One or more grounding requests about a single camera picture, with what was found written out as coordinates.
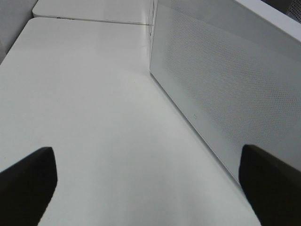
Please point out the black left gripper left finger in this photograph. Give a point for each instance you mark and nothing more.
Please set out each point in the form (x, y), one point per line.
(27, 187)

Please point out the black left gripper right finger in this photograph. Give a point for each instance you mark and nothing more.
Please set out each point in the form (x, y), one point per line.
(272, 187)

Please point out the white microwave door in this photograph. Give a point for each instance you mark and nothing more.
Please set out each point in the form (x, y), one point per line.
(233, 68)

